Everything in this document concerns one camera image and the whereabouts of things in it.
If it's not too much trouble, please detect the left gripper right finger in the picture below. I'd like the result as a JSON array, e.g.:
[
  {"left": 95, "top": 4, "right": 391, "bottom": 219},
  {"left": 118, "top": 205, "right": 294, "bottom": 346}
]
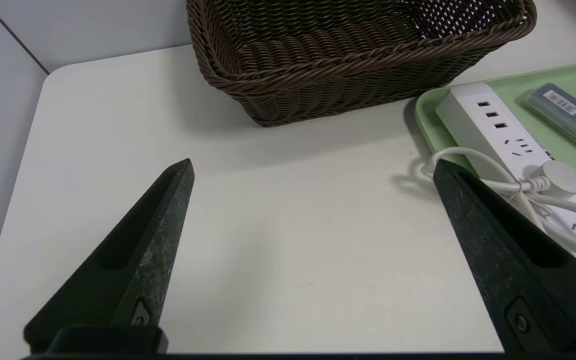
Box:
[{"left": 433, "top": 159, "right": 576, "bottom": 356}]

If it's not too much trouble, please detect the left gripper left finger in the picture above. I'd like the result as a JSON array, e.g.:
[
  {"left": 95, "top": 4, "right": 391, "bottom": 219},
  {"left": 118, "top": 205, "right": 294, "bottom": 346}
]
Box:
[{"left": 23, "top": 158, "right": 195, "bottom": 353}]

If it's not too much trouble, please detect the white power strip with cable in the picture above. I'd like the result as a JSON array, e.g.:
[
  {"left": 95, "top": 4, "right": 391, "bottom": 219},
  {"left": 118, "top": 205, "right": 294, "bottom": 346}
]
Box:
[{"left": 420, "top": 82, "right": 576, "bottom": 283}]

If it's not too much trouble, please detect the grey transparent plastic case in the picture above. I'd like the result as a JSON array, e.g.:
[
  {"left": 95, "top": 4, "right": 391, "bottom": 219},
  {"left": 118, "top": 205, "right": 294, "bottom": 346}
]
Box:
[{"left": 524, "top": 82, "right": 576, "bottom": 166}]

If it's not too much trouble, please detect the dark brown wicker basket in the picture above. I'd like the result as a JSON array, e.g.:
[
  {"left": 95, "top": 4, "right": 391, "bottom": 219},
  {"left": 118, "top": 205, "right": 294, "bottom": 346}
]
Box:
[{"left": 185, "top": 0, "right": 538, "bottom": 127}]

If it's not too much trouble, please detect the green plastic tray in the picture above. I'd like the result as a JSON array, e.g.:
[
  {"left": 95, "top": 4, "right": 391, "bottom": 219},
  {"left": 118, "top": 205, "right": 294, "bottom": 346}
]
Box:
[{"left": 414, "top": 59, "right": 576, "bottom": 211}]

